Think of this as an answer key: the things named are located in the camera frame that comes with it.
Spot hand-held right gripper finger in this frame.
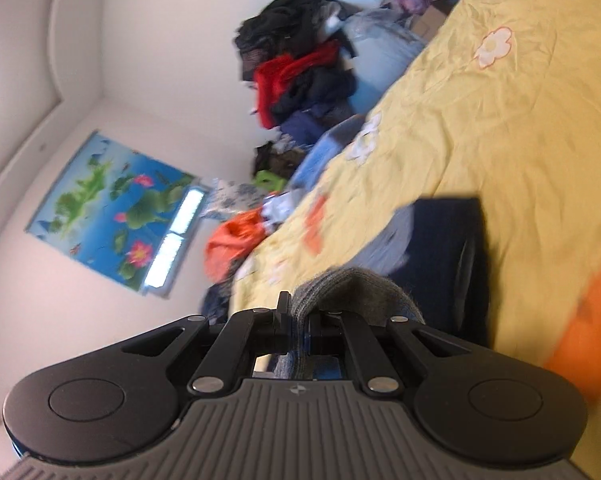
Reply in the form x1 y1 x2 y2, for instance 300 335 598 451
122 290 301 401

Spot grey sweater with navy sleeves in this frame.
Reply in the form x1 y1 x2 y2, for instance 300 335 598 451
268 196 492 382

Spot dark patterned clothes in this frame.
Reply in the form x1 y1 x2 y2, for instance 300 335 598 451
199 280 237 324

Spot pile of clothes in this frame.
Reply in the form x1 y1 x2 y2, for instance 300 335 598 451
233 0 362 132

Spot orange plastic bag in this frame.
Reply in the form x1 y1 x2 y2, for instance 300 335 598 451
204 207 272 287

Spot window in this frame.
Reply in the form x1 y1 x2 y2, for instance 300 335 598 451
142 185 212 302

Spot floral pillow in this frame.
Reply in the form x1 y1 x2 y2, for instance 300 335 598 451
199 177 262 222

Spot white crumpled cloth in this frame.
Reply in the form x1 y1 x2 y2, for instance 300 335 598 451
259 192 302 227

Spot green cloth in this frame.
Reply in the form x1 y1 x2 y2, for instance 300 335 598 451
254 169 287 194

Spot dark brown garment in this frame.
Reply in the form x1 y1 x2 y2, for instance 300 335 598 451
252 142 307 182

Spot light blue folded cloth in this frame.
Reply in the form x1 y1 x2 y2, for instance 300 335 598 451
289 114 377 192

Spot clear plastic bag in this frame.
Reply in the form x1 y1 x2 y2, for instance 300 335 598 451
341 6 427 107

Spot yellow printed quilt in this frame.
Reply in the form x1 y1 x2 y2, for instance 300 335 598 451
229 0 601 402

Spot cardboard box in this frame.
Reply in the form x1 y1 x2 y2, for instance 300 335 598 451
409 0 462 37

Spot lotus wall poster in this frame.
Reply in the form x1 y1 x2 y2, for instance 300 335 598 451
24 130 200 299

